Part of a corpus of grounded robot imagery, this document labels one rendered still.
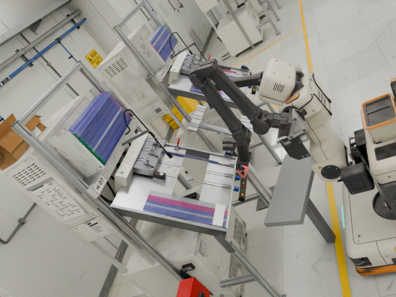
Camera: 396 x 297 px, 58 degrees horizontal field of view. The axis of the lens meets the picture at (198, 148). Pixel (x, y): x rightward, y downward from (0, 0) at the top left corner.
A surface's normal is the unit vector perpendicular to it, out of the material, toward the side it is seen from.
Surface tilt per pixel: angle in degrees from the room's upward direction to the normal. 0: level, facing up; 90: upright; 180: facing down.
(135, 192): 42
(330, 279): 0
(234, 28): 90
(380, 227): 0
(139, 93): 90
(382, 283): 0
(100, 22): 90
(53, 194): 89
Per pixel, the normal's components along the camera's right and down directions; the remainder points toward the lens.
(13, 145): 0.70, -0.52
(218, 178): 0.11, -0.77
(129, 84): -0.18, 0.61
